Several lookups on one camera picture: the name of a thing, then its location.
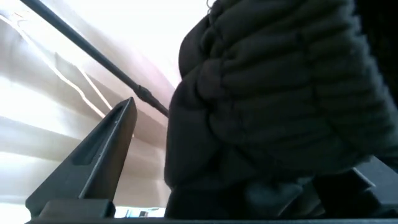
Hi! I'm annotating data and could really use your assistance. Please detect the black clothes rack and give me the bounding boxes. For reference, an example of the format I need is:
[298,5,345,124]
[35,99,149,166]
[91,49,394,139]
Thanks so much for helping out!
[20,0,170,118]

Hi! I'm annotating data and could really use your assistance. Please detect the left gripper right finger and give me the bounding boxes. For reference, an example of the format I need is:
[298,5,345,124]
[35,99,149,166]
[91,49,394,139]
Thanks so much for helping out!
[313,157,398,218]

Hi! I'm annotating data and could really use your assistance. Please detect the window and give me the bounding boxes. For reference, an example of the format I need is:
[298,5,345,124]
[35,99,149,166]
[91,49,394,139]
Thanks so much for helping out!
[114,206,166,218]

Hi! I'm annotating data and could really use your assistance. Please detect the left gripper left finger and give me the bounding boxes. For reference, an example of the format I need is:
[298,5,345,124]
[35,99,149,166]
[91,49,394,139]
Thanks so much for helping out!
[25,96,138,218]

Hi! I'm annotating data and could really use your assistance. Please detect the black shorts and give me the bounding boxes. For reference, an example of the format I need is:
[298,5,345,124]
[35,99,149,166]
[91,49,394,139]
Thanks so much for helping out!
[164,0,398,218]

